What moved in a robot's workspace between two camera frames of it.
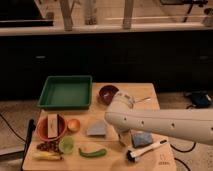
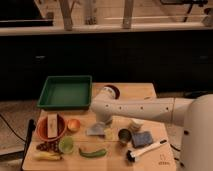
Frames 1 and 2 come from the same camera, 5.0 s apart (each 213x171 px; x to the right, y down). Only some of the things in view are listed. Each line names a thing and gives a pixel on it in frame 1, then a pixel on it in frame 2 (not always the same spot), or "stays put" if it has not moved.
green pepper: (95, 154) stays put
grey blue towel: (96, 128) stays put
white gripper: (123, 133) -> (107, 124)
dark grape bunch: (51, 146) stays put
